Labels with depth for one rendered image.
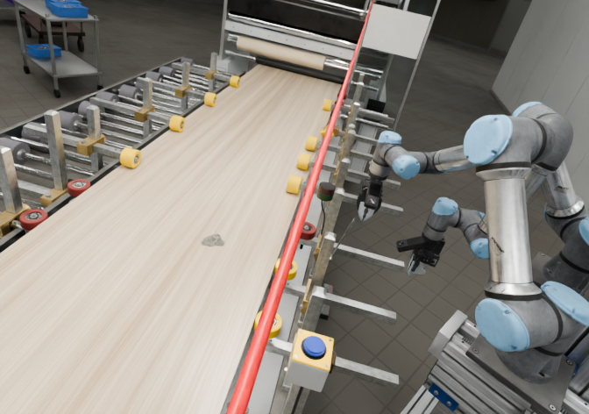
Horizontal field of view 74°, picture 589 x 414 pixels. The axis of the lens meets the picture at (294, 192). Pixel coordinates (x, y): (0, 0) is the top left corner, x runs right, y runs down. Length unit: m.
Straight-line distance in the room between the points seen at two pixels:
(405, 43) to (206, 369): 3.00
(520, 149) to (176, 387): 0.96
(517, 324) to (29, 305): 1.19
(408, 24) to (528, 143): 2.59
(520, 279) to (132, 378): 0.92
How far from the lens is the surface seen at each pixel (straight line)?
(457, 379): 1.31
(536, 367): 1.19
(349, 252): 1.59
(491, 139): 0.98
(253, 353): 0.21
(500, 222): 1.00
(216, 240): 1.41
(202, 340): 1.14
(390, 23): 3.52
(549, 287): 1.12
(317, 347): 0.75
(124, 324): 1.18
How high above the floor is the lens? 1.81
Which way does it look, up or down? 31 degrees down
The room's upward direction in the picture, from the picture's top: 13 degrees clockwise
